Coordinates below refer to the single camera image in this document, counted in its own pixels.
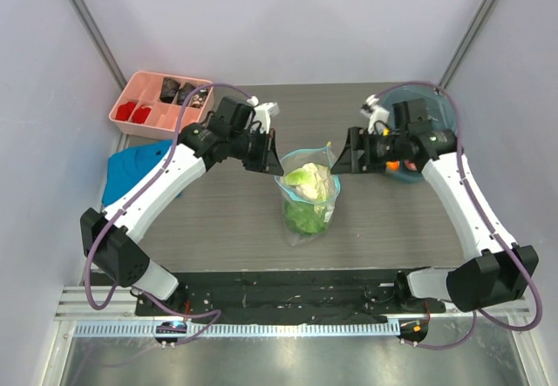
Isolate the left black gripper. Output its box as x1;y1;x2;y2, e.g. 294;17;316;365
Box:
229;127;284;176

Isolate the white cauliflower toy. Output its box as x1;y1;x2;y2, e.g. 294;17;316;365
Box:
283;163;339;203

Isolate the clear zip top bag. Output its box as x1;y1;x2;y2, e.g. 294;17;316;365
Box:
275;143;341;247

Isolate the orange green mango toy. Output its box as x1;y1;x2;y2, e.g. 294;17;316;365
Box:
386;161;400;173

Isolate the green lettuce toy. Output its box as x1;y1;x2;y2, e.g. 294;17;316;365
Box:
282;201;333;235

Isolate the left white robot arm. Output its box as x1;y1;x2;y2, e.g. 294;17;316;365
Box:
80;97;283;315

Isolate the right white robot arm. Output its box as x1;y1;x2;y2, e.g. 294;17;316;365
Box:
331;95;539;312

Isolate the dark patterned roll three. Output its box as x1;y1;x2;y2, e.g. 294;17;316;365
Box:
189;86;211;109

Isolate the teal plastic basin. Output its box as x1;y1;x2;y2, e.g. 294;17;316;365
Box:
377;82;457;184

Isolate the dark patterned roll two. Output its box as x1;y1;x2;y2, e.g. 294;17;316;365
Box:
176;82;195;105

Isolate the dark patterned roll one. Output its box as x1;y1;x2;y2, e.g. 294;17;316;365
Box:
160;77;180;104

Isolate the pink compartment tray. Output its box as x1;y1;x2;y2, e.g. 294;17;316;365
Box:
108;71;214;139

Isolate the red item right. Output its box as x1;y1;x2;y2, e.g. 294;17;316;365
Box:
130;105;152;125

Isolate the red item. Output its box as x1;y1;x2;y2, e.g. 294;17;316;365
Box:
114;101;137;121
130;105;152;125

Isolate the blue folded cloth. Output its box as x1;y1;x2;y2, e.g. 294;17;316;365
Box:
101;139;172;207

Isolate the red item left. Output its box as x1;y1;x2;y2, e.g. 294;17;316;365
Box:
114;101;137;121

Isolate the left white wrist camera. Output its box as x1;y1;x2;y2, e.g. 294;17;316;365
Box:
247;96;280;133

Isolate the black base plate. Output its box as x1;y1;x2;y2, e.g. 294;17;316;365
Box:
134;267;446;322

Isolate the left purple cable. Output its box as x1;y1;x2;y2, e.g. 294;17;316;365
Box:
83;82;258;345

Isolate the purple cable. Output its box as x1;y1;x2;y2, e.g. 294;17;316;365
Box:
83;82;258;345
374;81;544;351

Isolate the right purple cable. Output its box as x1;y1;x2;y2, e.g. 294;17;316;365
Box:
374;81;544;351

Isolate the white slotted cable duct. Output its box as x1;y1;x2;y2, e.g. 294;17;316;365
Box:
73;320;400;338

